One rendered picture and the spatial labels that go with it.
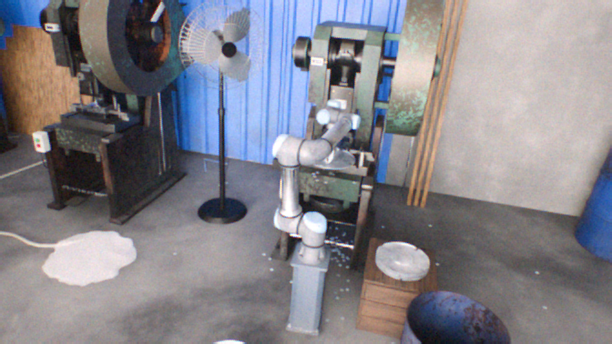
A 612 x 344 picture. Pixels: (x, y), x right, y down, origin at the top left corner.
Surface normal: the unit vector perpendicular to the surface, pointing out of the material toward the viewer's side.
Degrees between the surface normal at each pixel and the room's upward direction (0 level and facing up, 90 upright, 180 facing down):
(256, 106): 90
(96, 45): 95
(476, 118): 90
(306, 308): 90
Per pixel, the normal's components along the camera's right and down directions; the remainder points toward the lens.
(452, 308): -0.27, 0.36
